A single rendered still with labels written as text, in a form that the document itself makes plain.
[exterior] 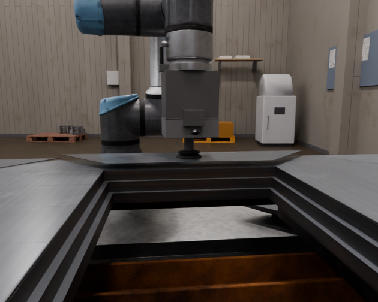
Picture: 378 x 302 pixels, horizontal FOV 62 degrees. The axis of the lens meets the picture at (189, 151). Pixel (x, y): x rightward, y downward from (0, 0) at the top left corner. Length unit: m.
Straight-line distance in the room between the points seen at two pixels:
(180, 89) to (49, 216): 0.27
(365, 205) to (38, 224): 0.31
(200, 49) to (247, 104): 7.91
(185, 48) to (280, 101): 6.27
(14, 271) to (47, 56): 8.95
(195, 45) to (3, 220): 0.33
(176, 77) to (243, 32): 8.07
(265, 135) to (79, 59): 5.09
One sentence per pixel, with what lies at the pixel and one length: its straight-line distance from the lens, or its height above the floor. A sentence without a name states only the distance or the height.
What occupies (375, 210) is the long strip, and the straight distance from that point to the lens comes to 0.35.
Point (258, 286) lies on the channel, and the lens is 0.46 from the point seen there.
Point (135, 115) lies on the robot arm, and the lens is 0.92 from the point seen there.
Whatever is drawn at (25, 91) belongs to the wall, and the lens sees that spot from 9.35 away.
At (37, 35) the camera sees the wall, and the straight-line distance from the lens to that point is 9.30.
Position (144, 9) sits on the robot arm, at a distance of 0.59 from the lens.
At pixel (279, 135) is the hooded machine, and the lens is 6.76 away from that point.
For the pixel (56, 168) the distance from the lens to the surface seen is 0.52.
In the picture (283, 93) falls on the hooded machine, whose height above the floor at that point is 1.10.
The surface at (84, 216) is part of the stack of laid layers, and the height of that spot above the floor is 0.85.
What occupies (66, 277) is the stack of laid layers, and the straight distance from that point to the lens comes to 0.28.
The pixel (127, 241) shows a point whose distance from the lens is 0.67.
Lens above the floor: 0.97
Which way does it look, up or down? 9 degrees down
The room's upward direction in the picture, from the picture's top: straight up
